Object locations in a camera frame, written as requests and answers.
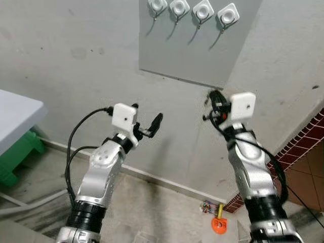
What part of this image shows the thin black floor cable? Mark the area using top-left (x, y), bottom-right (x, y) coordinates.
top-left (285, 184), bottom-right (324, 229)

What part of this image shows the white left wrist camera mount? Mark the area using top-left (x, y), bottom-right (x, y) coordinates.
top-left (112, 103), bottom-right (143, 146)

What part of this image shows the grey hook board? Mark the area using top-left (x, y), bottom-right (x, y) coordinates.
top-left (139, 0), bottom-right (263, 90)

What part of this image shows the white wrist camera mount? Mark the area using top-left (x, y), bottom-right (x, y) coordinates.
top-left (230, 92), bottom-right (257, 125)
top-left (112, 103), bottom-right (143, 146)

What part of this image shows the white adhesive wall hook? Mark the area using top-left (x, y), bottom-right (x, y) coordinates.
top-left (169, 0), bottom-right (191, 25)
top-left (216, 3), bottom-right (240, 34)
top-left (147, 0), bottom-right (168, 21)
top-left (192, 0), bottom-right (215, 29)

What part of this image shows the green plastic stool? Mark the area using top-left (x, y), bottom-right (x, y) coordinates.
top-left (0, 130), bottom-right (46, 187)

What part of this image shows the small orange plastic object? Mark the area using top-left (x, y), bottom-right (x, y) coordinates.
top-left (211, 216), bottom-right (228, 235)

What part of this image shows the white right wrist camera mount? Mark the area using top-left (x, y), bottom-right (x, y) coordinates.
top-left (230, 92), bottom-right (257, 125)

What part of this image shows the white wall skirting strip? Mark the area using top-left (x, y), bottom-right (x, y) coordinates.
top-left (39, 137), bottom-right (229, 205)

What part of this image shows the colourful small bundle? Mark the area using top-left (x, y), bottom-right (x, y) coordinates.
top-left (200, 200), bottom-right (220, 215)

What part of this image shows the white folding table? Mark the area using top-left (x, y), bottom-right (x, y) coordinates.
top-left (0, 90), bottom-right (69, 214)

